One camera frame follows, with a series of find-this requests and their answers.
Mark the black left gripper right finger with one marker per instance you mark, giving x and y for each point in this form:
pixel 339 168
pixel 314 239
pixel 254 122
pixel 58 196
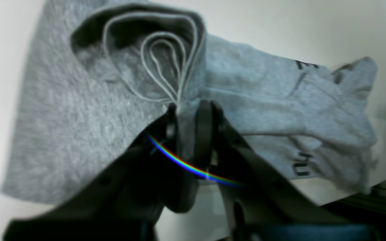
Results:
pixel 260 204

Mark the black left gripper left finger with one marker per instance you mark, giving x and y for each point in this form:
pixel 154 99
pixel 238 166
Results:
pixel 124 201

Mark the grey T-shirt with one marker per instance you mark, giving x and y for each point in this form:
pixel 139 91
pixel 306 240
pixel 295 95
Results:
pixel 99 71

